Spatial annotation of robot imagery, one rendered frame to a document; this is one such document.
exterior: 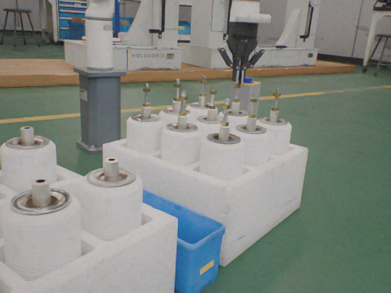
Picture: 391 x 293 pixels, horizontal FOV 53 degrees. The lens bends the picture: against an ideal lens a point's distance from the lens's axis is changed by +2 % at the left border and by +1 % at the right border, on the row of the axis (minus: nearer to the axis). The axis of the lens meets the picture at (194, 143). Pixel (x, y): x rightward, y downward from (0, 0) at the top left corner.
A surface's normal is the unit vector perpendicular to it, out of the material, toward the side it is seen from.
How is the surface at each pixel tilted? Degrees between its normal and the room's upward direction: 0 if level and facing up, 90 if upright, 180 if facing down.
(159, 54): 90
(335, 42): 90
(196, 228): 88
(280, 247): 0
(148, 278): 90
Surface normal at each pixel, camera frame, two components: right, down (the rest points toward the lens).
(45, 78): 0.58, 0.28
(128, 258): 0.79, 0.23
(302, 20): -0.81, 0.13
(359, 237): 0.06, -0.95
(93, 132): -0.16, 0.29
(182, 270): -0.63, 0.23
